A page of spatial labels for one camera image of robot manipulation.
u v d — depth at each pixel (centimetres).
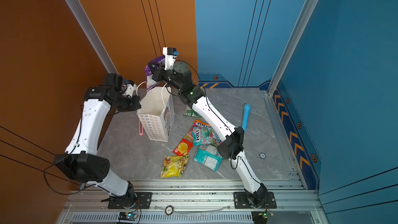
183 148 89
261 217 71
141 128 99
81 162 41
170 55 60
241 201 72
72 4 76
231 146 53
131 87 71
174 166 79
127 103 68
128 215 71
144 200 74
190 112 104
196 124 99
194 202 74
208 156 85
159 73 60
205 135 89
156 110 101
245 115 103
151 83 73
